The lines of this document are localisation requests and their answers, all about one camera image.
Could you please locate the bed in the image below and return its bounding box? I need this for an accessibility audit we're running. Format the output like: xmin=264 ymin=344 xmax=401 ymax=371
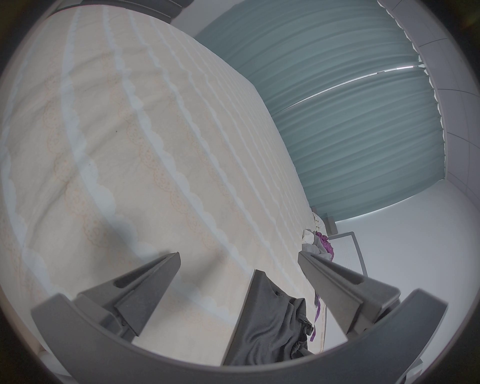
xmin=0 ymin=5 xmax=367 ymax=366

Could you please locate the blue-green curtain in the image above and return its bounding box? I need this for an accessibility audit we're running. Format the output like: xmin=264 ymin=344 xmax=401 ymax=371
xmin=270 ymin=67 xmax=448 ymax=223
xmin=195 ymin=0 xmax=426 ymax=115

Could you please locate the black T-shirt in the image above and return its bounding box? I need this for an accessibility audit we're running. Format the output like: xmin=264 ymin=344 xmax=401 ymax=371
xmin=221 ymin=269 xmax=314 ymax=366

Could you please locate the black chest of drawers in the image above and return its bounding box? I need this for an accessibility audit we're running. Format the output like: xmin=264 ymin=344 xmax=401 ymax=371
xmin=56 ymin=0 xmax=196 ymax=24

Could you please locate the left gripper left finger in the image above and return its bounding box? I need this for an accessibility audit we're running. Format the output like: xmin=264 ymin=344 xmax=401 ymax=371
xmin=74 ymin=252 xmax=181 ymax=342

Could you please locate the purple satin garment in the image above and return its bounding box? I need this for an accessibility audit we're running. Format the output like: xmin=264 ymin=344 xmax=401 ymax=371
xmin=308 ymin=232 xmax=335 ymax=343

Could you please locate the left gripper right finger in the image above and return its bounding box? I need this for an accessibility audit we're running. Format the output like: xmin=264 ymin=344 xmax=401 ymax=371
xmin=298 ymin=251 xmax=402 ymax=334

